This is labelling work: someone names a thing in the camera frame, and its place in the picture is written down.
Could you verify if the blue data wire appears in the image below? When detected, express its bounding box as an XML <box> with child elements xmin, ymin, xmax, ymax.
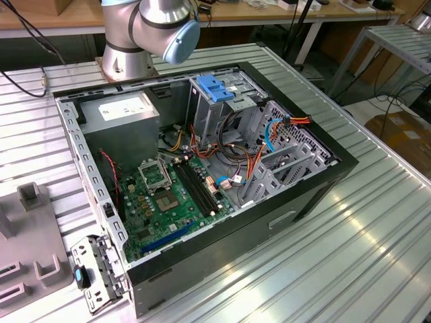
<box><xmin>264</xmin><ymin>117</ymin><xmax>287</xmax><ymax>152</ymax></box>

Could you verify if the orange red power wire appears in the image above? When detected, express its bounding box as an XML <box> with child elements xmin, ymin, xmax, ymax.
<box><xmin>274</xmin><ymin>114</ymin><xmax>312</xmax><ymax>135</ymax></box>

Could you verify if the grey metal disk bay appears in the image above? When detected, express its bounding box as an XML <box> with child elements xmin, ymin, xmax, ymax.
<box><xmin>240</xmin><ymin>141</ymin><xmax>339</xmax><ymax>209</ymax></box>

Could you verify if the black RAM slot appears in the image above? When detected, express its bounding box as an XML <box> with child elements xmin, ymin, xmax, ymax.
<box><xmin>181</xmin><ymin>158</ymin><xmax>220</xmax><ymax>213</ymax></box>
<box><xmin>173</xmin><ymin>161</ymin><xmax>211</xmax><ymax>218</ymax></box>

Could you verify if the grey metal drive cage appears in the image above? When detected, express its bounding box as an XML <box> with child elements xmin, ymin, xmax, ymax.
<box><xmin>185</xmin><ymin>69</ymin><xmax>270</xmax><ymax>149</ymax></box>

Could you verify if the green motherboard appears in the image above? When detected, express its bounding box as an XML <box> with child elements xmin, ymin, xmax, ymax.
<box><xmin>117</xmin><ymin>156</ymin><xmax>236</xmax><ymax>263</ymax></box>

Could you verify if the CPU socket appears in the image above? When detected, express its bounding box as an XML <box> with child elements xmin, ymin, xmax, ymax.
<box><xmin>153</xmin><ymin>190</ymin><xmax>181</xmax><ymax>213</ymax></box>

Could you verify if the metal socket cover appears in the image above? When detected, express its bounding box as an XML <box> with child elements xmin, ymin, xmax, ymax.
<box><xmin>137</xmin><ymin>159</ymin><xmax>172</xmax><ymax>194</ymax></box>

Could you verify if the blue plastic drive latch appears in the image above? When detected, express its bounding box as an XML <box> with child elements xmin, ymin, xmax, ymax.
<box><xmin>196</xmin><ymin>74</ymin><xmax>236</xmax><ymax>104</ymax></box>

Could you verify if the black open PC case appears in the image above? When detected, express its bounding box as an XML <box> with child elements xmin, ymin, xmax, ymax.
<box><xmin>52</xmin><ymin>61</ymin><xmax>360</xmax><ymax>319</ymax></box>

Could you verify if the blue expansion slot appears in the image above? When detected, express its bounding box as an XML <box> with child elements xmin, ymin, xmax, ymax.
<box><xmin>140</xmin><ymin>220</ymin><xmax>195</xmax><ymax>255</ymax></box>

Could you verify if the grey power supply unit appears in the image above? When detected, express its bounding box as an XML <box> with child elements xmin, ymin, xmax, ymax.
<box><xmin>79</xmin><ymin>90</ymin><xmax>161</xmax><ymax>172</ymax></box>

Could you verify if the long wooden desk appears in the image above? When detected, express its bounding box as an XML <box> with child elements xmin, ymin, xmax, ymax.
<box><xmin>0</xmin><ymin>0</ymin><xmax>405</xmax><ymax>38</ymax></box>

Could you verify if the black latch blue stripe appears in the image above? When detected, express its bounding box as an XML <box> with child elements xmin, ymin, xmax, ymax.
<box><xmin>73</xmin><ymin>264</ymin><xmax>92</xmax><ymax>290</ymax></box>

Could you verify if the brown cardboard floor box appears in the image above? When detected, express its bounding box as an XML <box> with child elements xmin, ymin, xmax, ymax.
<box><xmin>365</xmin><ymin>112</ymin><xmax>431</xmax><ymax>176</ymax></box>

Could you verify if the grey parts rack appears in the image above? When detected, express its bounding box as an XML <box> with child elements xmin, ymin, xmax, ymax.
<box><xmin>0</xmin><ymin>183</ymin><xmax>73</xmax><ymax>309</ymax></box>

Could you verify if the metal slat side table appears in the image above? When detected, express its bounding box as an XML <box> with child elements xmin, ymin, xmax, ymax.
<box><xmin>328</xmin><ymin>25</ymin><xmax>431</xmax><ymax>102</ymax></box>

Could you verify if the cardboard box on desk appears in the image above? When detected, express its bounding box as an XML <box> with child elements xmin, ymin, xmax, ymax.
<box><xmin>50</xmin><ymin>0</ymin><xmax>73</xmax><ymax>16</ymax></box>

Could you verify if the silver metal cylinder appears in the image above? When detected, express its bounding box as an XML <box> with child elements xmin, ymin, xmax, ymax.
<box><xmin>409</xmin><ymin>13</ymin><xmax>431</xmax><ymax>33</ymax></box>

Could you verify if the orange black wire bundle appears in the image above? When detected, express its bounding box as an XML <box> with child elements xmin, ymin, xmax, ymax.
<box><xmin>158</xmin><ymin>124</ymin><xmax>267</xmax><ymax>182</ymax></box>

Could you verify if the blue wire white plug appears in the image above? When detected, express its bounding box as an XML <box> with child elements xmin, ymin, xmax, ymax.
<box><xmin>215</xmin><ymin>174</ymin><xmax>243</xmax><ymax>191</ymax></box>

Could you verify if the metal expansion bracket plate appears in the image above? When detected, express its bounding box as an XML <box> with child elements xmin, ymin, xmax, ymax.
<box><xmin>70</xmin><ymin>235</ymin><xmax>132</xmax><ymax>316</ymax></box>

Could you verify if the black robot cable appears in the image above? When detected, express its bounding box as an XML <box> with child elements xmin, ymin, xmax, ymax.
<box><xmin>0</xmin><ymin>0</ymin><xmax>67</xmax><ymax>99</ymax></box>

